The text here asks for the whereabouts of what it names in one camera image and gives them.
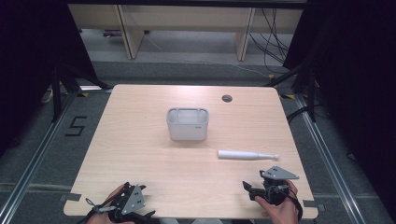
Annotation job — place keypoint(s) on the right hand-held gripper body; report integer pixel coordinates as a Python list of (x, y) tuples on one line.
[(275, 183)]

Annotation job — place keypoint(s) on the person's left hand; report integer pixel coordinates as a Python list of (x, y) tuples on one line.
[(106, 205)]

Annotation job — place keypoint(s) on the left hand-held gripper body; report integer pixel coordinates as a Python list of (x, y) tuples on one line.
[(132, 200)]

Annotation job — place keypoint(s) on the person's right hand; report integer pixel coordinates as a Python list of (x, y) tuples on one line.
[(280, 213)]

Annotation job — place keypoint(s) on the black metal stand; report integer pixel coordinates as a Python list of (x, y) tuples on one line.
[(57, 93), (311, 93)]

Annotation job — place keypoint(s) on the grey tape piece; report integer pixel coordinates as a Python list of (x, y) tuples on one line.
[(313, 205), (71, 197)]

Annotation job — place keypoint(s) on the aluminium floor rail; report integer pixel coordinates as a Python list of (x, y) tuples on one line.
[(330, 168), (34, 155)]

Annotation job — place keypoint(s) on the white electric toothbrush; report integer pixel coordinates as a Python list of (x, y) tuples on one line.
[(236, 154)]

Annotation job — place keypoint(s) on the black curtain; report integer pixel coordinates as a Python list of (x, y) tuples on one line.
[(358, 77), (31, 62)]

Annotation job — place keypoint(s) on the white toothbrush holder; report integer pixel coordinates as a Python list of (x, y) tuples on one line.
[(187, 131)]

